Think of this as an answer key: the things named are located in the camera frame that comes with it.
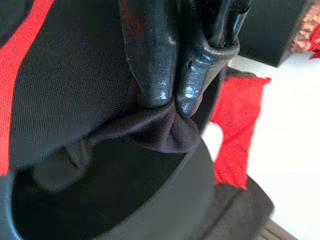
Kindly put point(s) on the black box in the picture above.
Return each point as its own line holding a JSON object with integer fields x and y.
{"x": 270, "y": 30}

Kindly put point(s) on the red gold patterned cloth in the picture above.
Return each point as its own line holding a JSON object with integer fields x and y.
{"x": 310, "y": 37}

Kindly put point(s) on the black shirt red trim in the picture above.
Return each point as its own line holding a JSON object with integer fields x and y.
{"x": 62, "y": 87}

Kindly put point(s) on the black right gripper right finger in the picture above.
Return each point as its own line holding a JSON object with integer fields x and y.
{"x": 197, "y": 75}

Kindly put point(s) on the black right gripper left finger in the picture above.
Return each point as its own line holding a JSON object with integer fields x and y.
{"x": 152, "y": 62}

